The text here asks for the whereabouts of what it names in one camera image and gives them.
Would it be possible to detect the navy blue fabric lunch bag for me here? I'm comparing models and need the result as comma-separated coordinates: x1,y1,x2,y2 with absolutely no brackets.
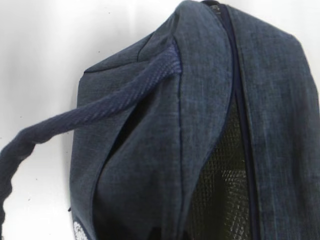
0,0,320,240

